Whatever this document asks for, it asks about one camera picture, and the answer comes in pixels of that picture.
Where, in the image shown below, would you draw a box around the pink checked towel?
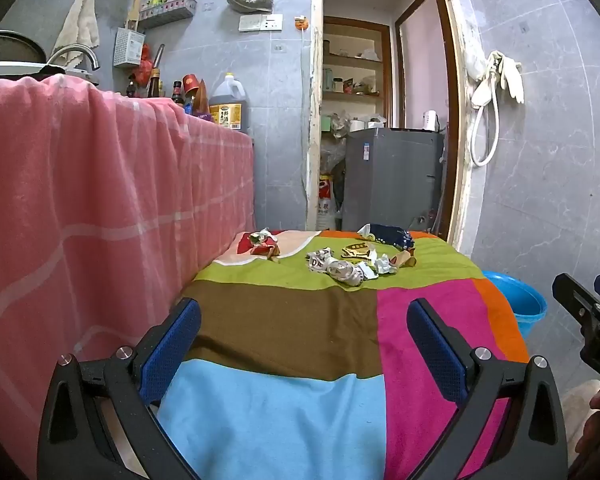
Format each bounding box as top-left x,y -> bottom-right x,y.
0,74 -> 256,480

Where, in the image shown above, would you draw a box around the red white wrapper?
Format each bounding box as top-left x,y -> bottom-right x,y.
236,228 -> 281,261

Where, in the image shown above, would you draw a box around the gold black wrapper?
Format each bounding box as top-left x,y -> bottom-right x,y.
341,241 -> 376,261

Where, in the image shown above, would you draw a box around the dark blue wrapper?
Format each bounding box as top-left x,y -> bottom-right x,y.
357,223 -> 417,251

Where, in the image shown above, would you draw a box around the metal faucet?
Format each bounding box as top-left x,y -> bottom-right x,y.
45,44 -> 101,72

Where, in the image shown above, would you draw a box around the white red rice bag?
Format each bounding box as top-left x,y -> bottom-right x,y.
316,175 -> 344,231

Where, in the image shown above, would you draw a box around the pink door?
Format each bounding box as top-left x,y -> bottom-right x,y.
396,0 -> 454,133

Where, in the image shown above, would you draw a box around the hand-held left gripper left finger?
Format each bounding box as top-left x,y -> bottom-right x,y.
36,297 -> 203,480

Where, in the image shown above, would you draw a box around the metal pot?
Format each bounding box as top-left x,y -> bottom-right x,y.
0,30 -> 49,67

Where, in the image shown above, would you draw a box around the orange packet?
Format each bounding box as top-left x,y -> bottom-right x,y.
195,80 -> 211,116

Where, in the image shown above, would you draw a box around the wooden cutting board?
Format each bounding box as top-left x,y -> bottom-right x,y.
124,0 -> 144,34

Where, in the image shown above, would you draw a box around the wooden shelf unit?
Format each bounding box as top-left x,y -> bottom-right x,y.
322,16 -> 394,131

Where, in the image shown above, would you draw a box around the grey wall shelf basket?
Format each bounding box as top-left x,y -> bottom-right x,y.
137,0 -> 199,30

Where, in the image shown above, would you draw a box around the multicoloured patchwork blanket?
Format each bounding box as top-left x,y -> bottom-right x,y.
150,229 -> 531,480

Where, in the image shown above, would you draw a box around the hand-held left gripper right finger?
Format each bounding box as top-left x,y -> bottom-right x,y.
406,298 -> 569,480

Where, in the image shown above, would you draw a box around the large cooking oil jug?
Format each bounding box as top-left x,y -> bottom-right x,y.
209,72 -> 249,134

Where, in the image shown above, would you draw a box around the white utensil holder basket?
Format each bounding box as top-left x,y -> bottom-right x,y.
112,27 -> 146,69

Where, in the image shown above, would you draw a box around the pile of plastic bags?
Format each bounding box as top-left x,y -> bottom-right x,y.
320,112 -> 351,181

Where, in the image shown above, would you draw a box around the white rubber gloves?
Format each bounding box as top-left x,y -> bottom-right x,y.
499,52 -> 526,106

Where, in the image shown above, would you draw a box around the white wall socket panel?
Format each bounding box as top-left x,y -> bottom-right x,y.
238,13 -> 285,33

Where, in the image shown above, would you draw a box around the blue plastic bucket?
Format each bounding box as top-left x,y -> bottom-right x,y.
481,270 -> 548,341

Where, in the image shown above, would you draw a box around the person's right leg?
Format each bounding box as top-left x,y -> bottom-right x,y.
560,379 -> 600,453

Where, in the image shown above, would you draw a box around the grey washing machine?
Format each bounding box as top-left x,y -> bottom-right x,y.
341,127 -> 446,234

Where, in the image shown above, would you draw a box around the silver wrapper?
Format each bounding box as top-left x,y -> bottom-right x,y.
306,247 -> 376,287

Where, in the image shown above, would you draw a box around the red plastic bag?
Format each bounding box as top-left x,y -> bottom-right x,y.
132,45 -> 154,86

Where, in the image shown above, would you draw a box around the beige hanging towel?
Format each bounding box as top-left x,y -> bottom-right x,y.
52,0 -> 101,69

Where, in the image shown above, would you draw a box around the white shower head with hose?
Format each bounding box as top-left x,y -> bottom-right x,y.
469,51 -> 504,168

